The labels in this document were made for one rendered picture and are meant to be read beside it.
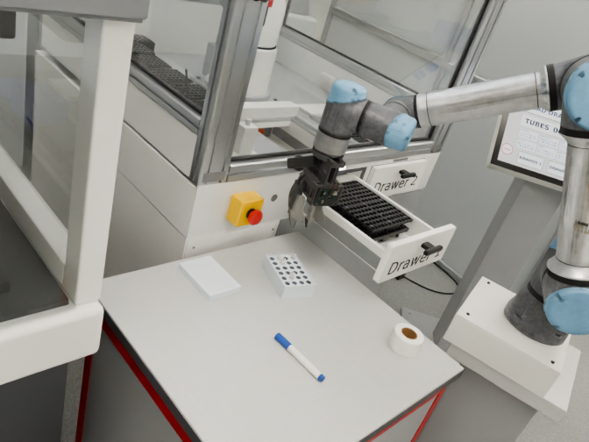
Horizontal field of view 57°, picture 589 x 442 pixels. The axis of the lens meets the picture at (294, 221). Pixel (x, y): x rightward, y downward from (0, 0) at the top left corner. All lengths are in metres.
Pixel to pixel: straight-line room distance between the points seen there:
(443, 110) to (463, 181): 1.93
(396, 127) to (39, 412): 0.88
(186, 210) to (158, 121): 0.23
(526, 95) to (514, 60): 1.79
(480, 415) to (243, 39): 1.06
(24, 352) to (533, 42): 2.60
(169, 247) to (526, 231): 1.43
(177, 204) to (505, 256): 1.44
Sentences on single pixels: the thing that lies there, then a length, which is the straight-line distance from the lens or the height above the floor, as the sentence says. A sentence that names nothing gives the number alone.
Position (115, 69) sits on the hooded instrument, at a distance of 0.76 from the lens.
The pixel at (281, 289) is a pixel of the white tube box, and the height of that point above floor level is 0.78.
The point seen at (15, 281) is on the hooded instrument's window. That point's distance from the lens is 0.85.
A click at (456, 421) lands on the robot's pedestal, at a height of 0.53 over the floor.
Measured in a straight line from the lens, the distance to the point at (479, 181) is 3.10.
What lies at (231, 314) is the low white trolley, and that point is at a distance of 1.20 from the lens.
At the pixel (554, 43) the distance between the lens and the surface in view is 2.94.
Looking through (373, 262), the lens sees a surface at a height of 0.85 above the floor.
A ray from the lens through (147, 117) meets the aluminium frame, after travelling 1.41.
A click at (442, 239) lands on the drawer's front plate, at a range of 1.50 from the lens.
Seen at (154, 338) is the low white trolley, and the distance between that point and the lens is 1.12.
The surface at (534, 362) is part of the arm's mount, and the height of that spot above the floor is 0.83.
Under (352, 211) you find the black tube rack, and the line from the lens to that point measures 1.45.
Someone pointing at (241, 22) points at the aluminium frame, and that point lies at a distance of 1.15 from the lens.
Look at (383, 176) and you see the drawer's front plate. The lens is 1.74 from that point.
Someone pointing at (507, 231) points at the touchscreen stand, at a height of 0.69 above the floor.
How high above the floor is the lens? 1.53
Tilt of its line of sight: 29 degrees down
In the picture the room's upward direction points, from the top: 18 degrees clockwise
